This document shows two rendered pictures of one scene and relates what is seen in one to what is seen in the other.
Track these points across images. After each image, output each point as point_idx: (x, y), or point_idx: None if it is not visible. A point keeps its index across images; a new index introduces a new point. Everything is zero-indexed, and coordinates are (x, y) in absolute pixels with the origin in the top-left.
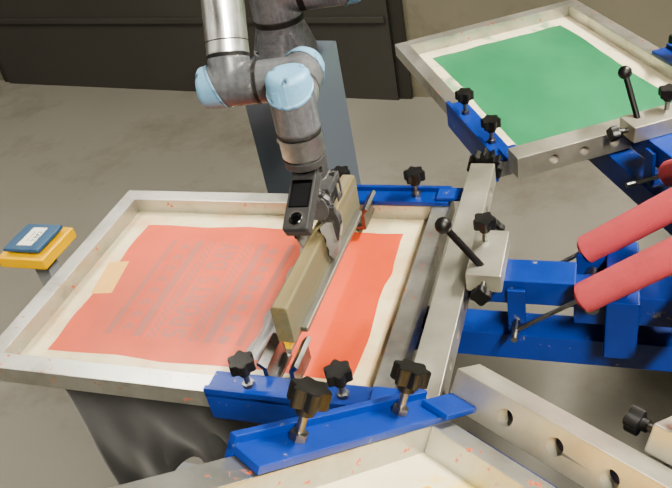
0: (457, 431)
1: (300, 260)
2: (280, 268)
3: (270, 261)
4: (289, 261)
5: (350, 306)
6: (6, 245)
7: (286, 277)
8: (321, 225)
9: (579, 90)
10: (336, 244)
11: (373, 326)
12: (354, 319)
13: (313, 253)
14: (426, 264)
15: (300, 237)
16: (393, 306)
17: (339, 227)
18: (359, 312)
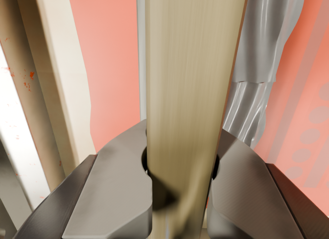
0: None
1: None
2: (277, 138)
3: (296, 153)
4: (263, 154)
5: (130, 50)
6: None
7: (265, 118)
8: (145, 221)
9: None
10: (108, 142)
11: None
12: (110, 12)
13: (153, 43)
14: (10, 138)
15: (250, 166)
16: (54, 55)
17: (39, 207)
18: (107, 34)
